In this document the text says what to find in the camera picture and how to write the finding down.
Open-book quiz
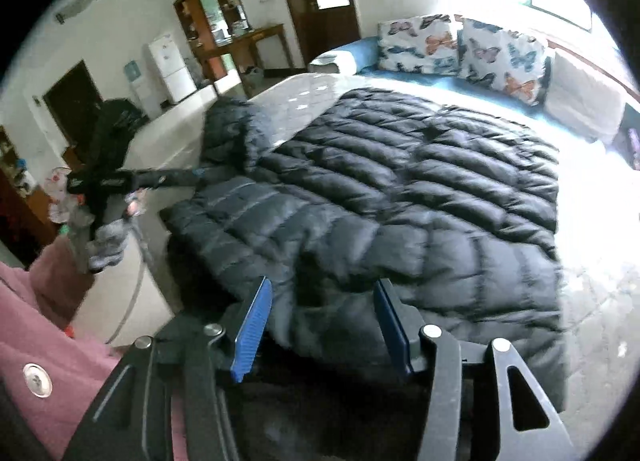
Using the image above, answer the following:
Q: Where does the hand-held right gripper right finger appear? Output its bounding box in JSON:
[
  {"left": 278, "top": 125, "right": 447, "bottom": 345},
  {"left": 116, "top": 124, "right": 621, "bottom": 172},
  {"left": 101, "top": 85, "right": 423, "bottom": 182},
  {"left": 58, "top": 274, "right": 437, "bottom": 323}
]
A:
[{"left": 372, "top": 278, "right": 578, "bottom": 461}]

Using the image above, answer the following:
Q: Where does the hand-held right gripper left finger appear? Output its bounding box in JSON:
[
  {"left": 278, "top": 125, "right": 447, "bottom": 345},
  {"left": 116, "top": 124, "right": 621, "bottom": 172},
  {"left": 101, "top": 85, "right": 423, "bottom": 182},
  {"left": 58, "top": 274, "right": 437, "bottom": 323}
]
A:
[{"left": 62, "top": 276, "right": 273, "bottom": 461}]

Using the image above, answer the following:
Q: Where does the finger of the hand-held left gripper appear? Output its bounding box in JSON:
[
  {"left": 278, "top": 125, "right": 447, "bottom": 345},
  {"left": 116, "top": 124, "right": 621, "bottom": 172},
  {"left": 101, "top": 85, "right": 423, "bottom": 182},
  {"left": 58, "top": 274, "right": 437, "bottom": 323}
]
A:
[{"left": 137, "top": 167, "right": 226, "bottom": 190}]

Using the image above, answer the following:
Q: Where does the black puffer jacket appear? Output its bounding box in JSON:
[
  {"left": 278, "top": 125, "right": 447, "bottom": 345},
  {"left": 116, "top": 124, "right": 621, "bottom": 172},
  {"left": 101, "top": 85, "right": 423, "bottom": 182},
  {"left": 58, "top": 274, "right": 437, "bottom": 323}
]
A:
[{"left": 160, "top": 87, "right": 568, "bottom": 461}]

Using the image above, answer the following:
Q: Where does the person's left hand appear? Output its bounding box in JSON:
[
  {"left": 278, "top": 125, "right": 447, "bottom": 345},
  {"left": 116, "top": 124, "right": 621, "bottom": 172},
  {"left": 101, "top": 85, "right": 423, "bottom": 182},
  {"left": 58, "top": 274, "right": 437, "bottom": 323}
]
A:
[{"left": 87, "top": 221, "right": 126, "bottom": 274}]

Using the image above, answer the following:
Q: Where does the white floral plastic bag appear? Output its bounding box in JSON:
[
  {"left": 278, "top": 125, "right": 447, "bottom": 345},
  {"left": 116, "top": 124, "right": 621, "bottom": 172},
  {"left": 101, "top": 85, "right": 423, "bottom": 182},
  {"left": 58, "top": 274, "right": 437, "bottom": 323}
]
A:
[{"left": 47, "top": 167, "right": 88, "bottom": 224}]

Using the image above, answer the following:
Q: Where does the black boxy appliance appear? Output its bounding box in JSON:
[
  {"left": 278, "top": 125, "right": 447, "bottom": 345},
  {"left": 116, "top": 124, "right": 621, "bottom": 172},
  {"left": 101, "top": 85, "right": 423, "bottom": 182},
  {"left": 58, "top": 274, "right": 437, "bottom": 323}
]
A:
[{"left": 99, "top": 98, "right": 149, "bottom": 142}]

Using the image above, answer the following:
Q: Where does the dark doorway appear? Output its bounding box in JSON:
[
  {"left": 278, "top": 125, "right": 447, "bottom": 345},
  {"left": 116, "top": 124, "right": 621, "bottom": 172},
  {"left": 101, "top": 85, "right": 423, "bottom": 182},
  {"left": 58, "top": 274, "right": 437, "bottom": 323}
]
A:
[{"left": 42, "top": 60, "right": 106, "bottom": 148}]

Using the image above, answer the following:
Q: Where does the white water dispenser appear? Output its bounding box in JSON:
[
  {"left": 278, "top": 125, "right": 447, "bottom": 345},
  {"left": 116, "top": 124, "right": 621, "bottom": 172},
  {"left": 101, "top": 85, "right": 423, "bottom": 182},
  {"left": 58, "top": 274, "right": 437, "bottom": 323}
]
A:
[{"left": 122, "top": 60, "right": 152, "bottom": 118}]

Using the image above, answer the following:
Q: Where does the white refrigerator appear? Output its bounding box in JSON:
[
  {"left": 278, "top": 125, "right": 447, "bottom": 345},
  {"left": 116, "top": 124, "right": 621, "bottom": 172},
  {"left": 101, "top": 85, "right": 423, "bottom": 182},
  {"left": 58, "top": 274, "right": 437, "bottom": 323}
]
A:
[{"left": 147, "top": 32, "right": 198, "bottom": 104}]

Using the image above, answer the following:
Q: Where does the wooden display cabinet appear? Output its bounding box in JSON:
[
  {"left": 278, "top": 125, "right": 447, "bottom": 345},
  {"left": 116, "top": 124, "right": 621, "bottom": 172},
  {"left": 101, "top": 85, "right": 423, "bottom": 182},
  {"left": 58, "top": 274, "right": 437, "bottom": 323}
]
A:
[{"left": 173, "top": 0, "right": 251, "bottom": 86}]

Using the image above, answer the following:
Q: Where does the wooden table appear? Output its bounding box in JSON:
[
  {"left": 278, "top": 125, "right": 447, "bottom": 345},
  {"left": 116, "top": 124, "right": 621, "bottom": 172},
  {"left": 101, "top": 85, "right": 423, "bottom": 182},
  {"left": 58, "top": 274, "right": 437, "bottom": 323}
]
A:
[{"left": 192, "top": 23, "right": 293, "bottom": 86}]

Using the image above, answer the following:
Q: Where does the small white folded pillow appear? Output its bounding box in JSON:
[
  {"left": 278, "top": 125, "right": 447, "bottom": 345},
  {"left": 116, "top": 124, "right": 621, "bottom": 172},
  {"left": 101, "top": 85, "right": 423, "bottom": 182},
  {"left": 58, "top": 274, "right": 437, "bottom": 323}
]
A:
[{"left": 309, "top": 52, "right": 357, "bottom": 74}]

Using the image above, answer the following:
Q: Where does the white quilted bed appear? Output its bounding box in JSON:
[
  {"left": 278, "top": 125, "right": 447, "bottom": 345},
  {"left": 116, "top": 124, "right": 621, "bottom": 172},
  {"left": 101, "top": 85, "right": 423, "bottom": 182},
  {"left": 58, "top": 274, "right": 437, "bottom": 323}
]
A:
[{"left": 120, "top": 68, "right": 640, "bottom": 461}]

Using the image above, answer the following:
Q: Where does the butterfly print pillow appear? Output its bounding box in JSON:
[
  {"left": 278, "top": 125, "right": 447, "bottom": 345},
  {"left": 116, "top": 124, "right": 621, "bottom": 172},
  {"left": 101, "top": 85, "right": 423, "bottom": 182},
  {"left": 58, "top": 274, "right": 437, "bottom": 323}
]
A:
[
  {"left": 377, "top": 14, "right": 463, "bottom": 76},
  {"left": 457, "top": 18, "right": 551, "bottom": 106}
]

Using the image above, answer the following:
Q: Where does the large white pillow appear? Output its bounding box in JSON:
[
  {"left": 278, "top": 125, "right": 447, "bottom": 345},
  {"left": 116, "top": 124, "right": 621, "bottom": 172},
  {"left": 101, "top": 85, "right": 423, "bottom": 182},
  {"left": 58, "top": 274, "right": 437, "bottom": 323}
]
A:
[{"left": 544, "top": 50, "right": 627, "bottom": 142}]

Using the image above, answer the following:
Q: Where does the grey cable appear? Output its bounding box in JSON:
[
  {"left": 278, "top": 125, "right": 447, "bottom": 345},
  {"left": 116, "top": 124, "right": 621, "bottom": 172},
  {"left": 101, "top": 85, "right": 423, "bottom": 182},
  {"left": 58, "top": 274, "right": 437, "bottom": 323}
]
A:
[{"left": 106, "top": 211, "right": 153, "bottom": 344}]

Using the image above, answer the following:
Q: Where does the wall lamp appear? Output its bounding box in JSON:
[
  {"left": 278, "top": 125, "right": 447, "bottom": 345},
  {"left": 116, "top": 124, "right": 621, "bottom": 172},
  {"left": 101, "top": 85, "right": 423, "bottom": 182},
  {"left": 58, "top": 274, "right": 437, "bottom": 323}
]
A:
[{"left": 54, "top": 0, "right": 101, "bottom": 24}]

